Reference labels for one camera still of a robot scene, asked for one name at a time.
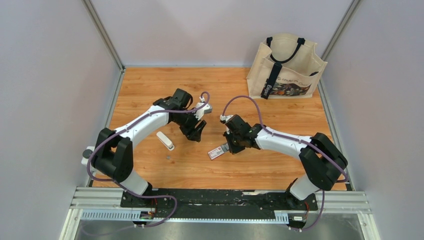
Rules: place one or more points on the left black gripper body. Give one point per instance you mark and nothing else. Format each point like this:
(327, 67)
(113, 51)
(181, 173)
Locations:
(187, 122)

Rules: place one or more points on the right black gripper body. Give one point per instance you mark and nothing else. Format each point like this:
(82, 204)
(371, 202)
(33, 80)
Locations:
(235, 144)

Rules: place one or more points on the red white staple box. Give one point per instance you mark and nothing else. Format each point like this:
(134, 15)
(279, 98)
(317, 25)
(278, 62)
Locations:
(219, 151)

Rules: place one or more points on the white stapler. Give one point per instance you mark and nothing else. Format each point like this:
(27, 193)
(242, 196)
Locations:
(165, 141)

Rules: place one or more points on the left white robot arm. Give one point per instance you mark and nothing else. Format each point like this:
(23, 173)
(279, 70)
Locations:
(113, 153)

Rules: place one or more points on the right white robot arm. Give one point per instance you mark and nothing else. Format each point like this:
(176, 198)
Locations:
(322, 161)

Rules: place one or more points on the beige canvas tote bag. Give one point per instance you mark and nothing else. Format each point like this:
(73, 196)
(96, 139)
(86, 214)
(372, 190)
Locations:
(286, 66)

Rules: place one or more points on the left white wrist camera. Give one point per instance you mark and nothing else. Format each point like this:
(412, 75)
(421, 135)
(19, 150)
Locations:
(202, 110)

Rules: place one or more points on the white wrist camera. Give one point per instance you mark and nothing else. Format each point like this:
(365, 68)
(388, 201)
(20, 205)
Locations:
(225, 118)
(202, 110)

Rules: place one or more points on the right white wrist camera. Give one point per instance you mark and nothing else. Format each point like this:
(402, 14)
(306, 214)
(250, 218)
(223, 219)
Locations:
(225, 118)

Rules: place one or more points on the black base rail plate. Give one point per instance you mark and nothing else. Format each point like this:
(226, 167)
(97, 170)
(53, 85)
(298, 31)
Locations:
(218, 203)

